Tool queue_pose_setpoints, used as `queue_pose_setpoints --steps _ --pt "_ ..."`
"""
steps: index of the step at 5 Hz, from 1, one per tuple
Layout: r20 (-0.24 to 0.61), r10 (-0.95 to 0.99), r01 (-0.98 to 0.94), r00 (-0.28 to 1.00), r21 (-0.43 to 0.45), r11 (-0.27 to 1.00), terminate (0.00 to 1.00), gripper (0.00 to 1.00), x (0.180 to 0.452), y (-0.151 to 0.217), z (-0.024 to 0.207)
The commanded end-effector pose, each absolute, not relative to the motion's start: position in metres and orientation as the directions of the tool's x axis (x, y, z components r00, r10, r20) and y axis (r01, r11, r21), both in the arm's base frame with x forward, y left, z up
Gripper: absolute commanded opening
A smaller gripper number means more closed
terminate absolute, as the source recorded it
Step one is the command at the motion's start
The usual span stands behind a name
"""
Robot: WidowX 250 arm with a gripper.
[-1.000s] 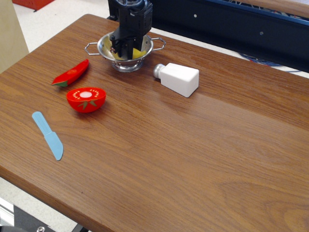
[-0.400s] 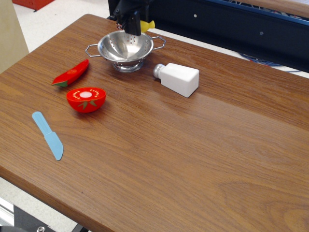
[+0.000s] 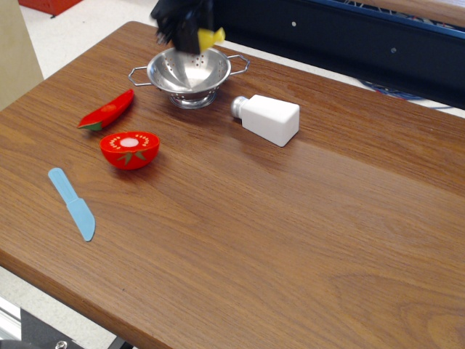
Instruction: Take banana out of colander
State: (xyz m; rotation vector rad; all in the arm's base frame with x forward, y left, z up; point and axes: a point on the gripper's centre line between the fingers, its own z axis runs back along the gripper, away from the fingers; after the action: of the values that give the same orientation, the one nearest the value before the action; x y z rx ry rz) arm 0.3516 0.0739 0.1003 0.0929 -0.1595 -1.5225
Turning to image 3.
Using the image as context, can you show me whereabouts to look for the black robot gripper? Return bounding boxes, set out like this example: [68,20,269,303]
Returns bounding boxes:
[150,0,214,54]

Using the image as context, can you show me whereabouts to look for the yellow toy banana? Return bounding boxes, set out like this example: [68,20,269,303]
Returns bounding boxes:
[197,28,226,52]

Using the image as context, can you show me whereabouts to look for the small steel colander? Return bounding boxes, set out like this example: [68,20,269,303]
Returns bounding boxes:
[128,48,250,110]

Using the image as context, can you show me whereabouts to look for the red toy chili pepper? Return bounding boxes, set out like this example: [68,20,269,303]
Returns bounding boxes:
[77,89,134,131]

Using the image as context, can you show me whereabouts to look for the red toy tomato half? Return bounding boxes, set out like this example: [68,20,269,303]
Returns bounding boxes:
[100,131,161,170]

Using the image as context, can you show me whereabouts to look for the red plastic crate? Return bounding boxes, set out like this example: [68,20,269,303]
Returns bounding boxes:
[18,0,81,16]

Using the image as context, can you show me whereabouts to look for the white salt shaker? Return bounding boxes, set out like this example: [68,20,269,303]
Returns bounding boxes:
[230,95,300,147]

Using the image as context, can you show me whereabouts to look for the beige cabinet side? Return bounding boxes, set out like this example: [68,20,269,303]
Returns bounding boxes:
[0,1,44,109]

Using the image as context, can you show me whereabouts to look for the light blue toy knife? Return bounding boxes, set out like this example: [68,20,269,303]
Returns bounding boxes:
[48,168,96,242]

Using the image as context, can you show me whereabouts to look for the blue cables under frame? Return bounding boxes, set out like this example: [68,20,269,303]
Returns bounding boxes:
[357,78,465,111]

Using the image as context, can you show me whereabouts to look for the black metal frame rail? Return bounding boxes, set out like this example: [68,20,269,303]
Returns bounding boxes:
[214,1,464,108]

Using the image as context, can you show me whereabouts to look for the aluminium frame with screw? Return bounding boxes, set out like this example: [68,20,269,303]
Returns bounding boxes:
[1,297,82,349]

